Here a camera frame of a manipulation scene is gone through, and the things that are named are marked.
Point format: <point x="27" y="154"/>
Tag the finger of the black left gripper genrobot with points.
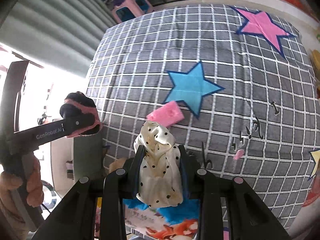
<point x="30" y="139"/>

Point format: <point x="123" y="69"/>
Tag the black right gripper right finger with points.
<point x="204" y="186"/>

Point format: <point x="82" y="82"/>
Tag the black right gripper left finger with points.
<point x="121" y="184"/>

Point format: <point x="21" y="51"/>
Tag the cream polka dot scrunchie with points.
<point x="160" y="182"/>

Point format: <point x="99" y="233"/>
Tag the pink sponge block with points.
<point x="167" y="115"/>

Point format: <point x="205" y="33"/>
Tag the white storage box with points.
<point x="74" y="158"/>

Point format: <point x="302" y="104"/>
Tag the person's left hand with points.
<point x="22" y="193"/>

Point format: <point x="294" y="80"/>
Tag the grey checked star tablecloth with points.
<point x="262" y="122"/>

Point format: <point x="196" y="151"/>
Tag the grey green curtain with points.
<point x="62" y="33"/>

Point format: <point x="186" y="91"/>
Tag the pink plastic stool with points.
<point x="124" y="10"/>

